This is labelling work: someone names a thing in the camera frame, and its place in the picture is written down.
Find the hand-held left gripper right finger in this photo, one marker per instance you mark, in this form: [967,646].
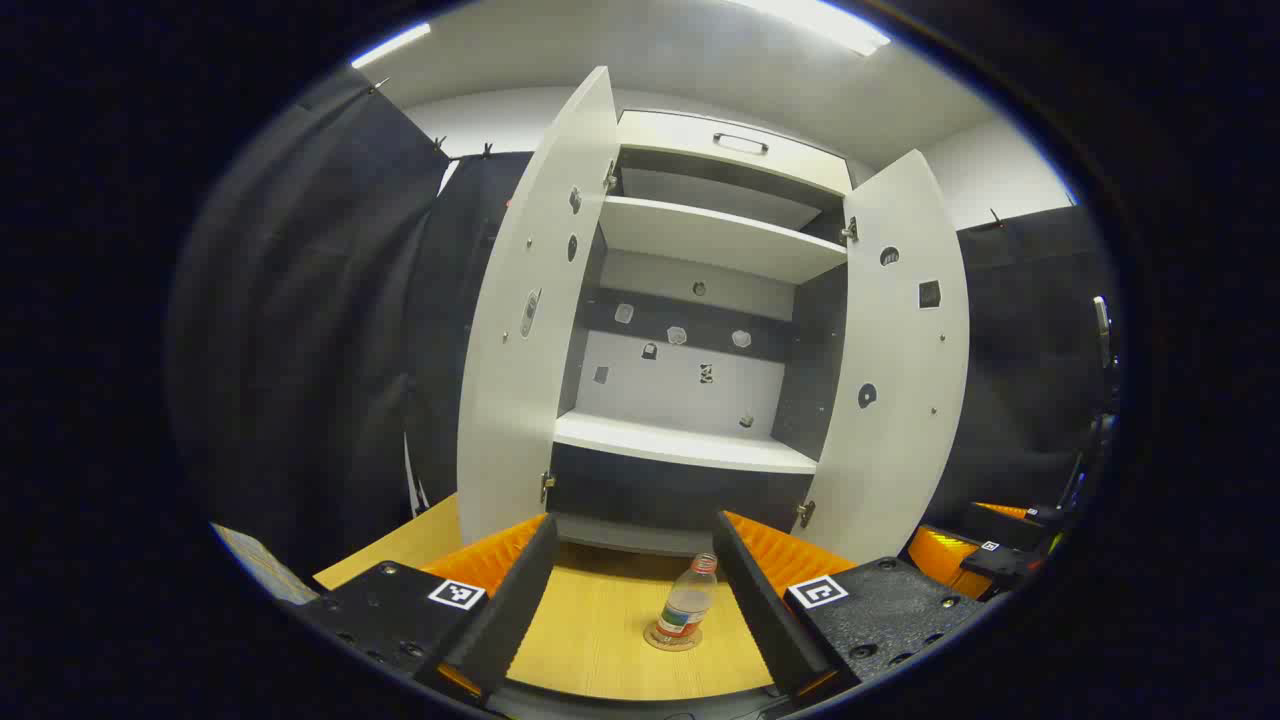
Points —
[765,610]

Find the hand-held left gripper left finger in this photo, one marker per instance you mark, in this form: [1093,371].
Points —
[510,610]

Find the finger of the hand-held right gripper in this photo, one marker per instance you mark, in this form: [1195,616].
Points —
[1000,570]
[1010,527]

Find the round brown coaster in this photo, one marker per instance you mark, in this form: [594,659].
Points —
[660,640]

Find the white cabinet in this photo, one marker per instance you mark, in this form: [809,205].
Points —
[690,495]

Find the white cabinet shelf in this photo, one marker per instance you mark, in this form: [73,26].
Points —
[680,442]
[710,235]

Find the white cabinet door phone sticker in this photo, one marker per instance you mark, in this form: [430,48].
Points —
[510,400]

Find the printed paper sheet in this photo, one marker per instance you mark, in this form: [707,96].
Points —
[265,565]

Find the ceiling light strip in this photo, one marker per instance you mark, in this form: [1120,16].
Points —
[390,45]

